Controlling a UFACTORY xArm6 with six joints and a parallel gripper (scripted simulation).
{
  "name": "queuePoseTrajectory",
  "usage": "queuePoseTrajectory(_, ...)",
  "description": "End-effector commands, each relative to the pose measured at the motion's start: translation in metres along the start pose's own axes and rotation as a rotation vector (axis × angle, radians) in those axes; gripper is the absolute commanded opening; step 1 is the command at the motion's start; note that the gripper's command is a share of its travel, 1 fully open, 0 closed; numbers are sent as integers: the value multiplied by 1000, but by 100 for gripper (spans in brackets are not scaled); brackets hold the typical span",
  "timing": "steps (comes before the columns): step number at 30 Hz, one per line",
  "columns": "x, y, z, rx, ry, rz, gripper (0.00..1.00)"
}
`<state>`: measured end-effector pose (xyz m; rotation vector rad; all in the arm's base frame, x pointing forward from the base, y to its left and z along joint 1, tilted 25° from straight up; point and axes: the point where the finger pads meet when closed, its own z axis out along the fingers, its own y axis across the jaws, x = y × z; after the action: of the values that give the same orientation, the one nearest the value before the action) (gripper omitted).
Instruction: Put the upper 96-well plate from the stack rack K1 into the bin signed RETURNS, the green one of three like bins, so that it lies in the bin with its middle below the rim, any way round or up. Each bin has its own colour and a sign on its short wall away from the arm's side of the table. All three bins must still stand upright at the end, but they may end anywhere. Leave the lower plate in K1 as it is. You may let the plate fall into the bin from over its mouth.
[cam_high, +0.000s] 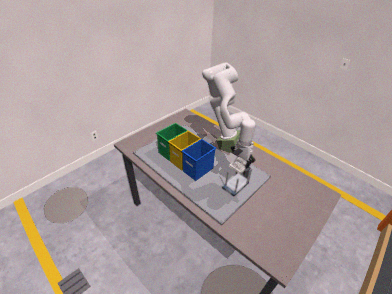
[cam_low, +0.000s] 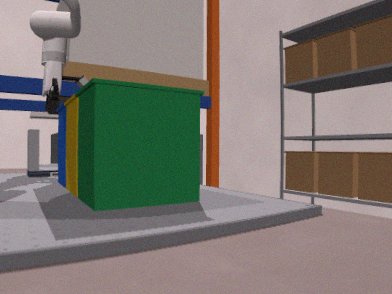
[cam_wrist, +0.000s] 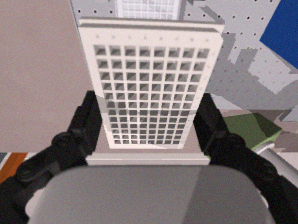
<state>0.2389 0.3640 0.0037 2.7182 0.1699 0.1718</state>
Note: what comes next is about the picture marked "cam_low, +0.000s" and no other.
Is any green box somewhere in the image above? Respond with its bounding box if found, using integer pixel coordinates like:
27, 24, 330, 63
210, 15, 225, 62
75, 78, 204, 211

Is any blue open box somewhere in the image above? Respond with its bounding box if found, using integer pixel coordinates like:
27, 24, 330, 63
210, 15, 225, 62
56, 104, 67, 188

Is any yellow open bin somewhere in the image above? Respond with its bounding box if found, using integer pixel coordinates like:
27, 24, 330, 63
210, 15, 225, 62
64, 94, 79, 197

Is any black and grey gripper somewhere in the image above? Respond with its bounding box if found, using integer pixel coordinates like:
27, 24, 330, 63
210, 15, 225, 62
41, 60, 66, 115

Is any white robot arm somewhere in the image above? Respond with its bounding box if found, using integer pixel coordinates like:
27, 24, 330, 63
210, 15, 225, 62
30, 0, 88, 89

